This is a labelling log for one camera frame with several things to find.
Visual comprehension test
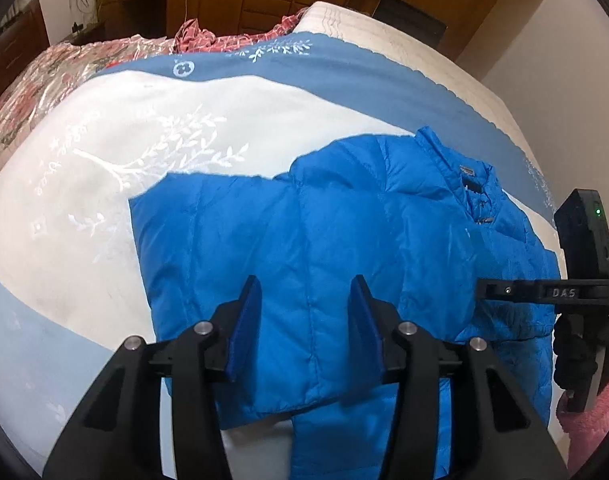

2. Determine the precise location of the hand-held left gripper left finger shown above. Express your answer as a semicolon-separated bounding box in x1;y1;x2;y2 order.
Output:
43;275;262;480

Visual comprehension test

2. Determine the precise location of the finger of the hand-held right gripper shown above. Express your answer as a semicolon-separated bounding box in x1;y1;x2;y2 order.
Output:
476;278;536;306

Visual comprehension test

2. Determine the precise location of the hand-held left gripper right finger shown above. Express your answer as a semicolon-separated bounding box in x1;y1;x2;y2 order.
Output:
351;275;570;480

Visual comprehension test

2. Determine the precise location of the blue puffer jacket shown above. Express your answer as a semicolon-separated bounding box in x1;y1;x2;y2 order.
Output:
128;126;560;480

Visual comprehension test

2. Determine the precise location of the person's right hand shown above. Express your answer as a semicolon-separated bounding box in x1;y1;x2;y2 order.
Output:
552;314;609;392

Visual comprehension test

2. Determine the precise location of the blue and white printed blanket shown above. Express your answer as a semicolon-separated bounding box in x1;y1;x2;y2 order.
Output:
0;30;558;466

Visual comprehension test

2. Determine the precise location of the white mattress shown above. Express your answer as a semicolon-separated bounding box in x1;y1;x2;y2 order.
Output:
294;1;555;211

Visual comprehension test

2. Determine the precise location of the floral quilt in clear plastic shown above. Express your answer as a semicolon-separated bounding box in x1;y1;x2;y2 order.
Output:
0;35;178;186

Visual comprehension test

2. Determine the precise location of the dark wooden headboard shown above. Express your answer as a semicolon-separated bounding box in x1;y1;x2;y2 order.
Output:
0;0;50;111

